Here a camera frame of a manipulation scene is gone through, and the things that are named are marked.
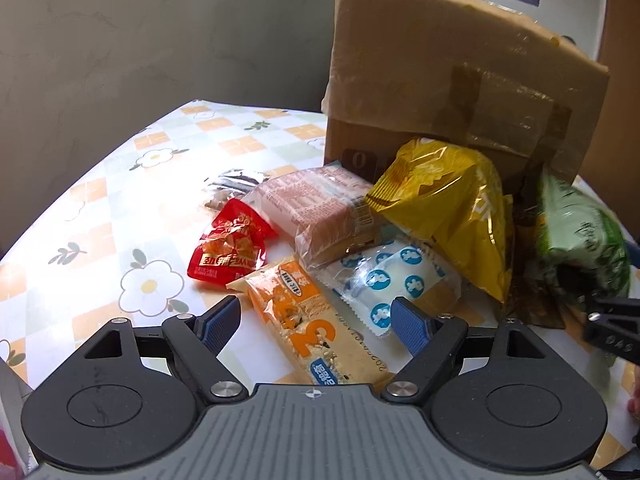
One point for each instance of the green snack bag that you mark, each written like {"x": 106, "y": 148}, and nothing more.
{"x": 580, "y": 240}

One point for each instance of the yellow snack bag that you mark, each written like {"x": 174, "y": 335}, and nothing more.
{"x": 450, "y": 210}

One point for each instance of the red snack packet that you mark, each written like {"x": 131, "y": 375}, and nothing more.
{"x": 232, "y": 245}

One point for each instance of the clear silver snack packet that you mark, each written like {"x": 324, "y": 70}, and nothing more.
{"x": 227, "y": 187}

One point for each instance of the pink wafer packet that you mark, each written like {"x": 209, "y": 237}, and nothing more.
{"x": 320, "y": 205}

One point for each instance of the brown snack packet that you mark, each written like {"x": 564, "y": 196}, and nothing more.
{"x": 535, "y": 305}

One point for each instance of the orange cereal bar packet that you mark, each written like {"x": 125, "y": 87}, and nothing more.
{"x": 300, "y": 310}

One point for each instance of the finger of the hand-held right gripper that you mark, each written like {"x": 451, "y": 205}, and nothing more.
{"x": 615, "y": 330}

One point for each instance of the taped brown cardboard box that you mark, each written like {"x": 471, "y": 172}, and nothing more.
{"x": 450, "y": 85}

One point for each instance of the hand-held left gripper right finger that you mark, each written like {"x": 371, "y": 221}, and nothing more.
{"x": 409, "y": 324}

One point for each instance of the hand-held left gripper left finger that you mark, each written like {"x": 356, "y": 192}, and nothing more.
{"x": 220, "y": 321}

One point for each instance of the white blue-dotted snack packet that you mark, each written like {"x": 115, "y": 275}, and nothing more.
{"x": 395, "y": 275}

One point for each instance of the floral checked tablecloth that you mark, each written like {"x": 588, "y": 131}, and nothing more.
{"x": 125, "y": 220}

